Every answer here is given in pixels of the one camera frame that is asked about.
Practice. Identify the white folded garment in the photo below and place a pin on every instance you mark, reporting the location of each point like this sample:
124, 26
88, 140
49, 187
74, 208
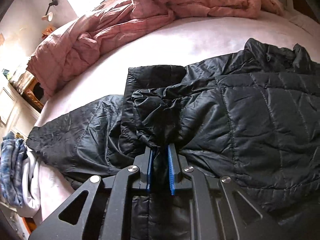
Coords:
30, 186

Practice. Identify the black quilted jacket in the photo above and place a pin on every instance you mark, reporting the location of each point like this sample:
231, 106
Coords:
207, 208

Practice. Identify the pale pink bed sheet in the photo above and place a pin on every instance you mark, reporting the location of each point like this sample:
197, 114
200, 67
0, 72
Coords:
175, 47

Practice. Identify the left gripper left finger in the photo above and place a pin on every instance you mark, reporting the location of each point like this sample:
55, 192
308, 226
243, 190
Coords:
145, 164

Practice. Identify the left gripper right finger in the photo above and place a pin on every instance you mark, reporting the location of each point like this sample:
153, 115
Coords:
176, 177

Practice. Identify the pink rumpled quilt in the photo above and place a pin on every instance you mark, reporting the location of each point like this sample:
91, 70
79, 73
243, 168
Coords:
74, 47

